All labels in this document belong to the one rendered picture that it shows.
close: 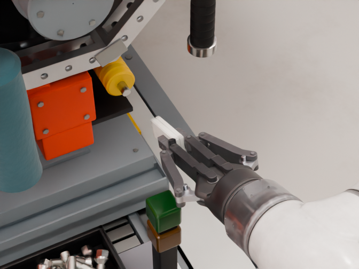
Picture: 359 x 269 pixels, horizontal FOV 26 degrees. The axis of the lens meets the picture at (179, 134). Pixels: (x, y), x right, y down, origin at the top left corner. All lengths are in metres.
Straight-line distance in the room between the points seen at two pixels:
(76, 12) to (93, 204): 0.71
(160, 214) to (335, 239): 0.31
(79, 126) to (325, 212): 0.70
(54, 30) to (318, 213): 0.46
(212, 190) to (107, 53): 0.49
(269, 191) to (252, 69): 1.35
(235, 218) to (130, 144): 0.85
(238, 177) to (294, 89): 1.26
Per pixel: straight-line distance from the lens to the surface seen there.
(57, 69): 1.35
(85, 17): 1.11
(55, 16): 1.09
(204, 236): 1.75
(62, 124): 1.43
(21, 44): 1.41
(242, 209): 0.90
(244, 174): 0.95
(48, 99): 1.38
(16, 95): 1.19
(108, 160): 1.70
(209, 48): 1.14
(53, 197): 1.67
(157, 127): 1.10
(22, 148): 1.26
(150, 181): 1.76
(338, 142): 2.07
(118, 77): 1.43
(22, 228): 1.71
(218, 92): 2.16
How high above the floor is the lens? 1.52
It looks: 48 degrees down
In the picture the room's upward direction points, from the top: straight up
